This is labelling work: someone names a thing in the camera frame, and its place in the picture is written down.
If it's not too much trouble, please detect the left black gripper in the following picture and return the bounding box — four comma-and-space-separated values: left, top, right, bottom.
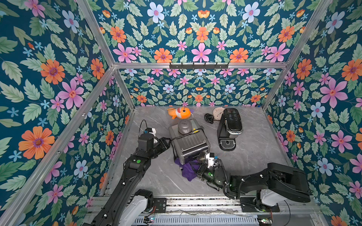
146, 137, 172, 160

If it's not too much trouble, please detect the purple cleaning cloth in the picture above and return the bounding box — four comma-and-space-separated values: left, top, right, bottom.
174, 158, 201, 181

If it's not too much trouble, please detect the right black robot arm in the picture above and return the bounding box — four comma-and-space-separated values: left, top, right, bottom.
193, 159, 311, 211

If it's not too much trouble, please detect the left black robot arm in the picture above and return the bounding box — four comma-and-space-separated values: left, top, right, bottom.
83, 133, 172, 226

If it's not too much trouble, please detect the black capsule coffee machine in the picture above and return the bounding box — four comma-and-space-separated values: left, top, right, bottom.
217, 108, 243, 152

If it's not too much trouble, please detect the grey water tank lid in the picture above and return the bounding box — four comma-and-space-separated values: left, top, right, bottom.
178, 119, 193, 135

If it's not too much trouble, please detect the orange plush fish toy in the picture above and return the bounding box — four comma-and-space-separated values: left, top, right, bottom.
167, 106, 193, 119

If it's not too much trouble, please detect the round beige coaster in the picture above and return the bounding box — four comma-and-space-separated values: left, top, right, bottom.
213, 107, 225, 121

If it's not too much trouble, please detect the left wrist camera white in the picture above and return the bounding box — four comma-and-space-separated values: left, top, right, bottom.
144, 128, 158, 144

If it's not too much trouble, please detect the aluminium front rail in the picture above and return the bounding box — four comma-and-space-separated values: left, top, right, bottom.
87, 194, 323, 217

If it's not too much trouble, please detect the espresso machine black cord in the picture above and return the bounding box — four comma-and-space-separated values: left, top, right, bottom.
169, 128, 204, 142

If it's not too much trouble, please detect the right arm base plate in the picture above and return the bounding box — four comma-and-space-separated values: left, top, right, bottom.
239, 197, 280, 213

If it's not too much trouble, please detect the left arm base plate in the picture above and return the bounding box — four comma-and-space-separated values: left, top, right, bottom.
132, 197, 167, 214

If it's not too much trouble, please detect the black hook rail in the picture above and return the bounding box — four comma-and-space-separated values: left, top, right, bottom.
169, 62, 229, 70

